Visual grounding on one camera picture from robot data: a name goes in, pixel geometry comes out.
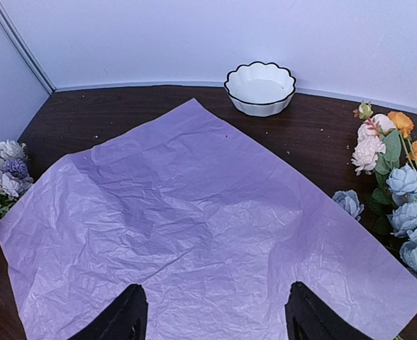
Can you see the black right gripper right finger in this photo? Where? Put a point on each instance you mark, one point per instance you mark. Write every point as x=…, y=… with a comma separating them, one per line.
x=308, y=317

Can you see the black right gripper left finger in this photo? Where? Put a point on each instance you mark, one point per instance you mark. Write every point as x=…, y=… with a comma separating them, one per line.
x=125, y=318

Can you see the purple tissue paper sheet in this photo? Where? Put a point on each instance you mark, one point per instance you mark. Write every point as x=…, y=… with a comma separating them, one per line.
x=212, y=225

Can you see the blue flower bunch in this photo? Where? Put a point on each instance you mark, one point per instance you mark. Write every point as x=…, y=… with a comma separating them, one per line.
x=398, y=187

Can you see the white purple flower bunch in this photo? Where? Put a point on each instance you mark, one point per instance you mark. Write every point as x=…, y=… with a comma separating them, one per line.
x=15, y=179

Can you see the pink flower bunch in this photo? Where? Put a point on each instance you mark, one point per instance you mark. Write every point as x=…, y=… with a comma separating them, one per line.
x=378, y=147

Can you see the white scalloped bowl black rim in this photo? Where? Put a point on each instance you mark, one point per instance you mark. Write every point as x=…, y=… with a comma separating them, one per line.
x=260, y=89

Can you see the aluminium left corner post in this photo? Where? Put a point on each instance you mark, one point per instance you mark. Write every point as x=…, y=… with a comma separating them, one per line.
x=24, y=51

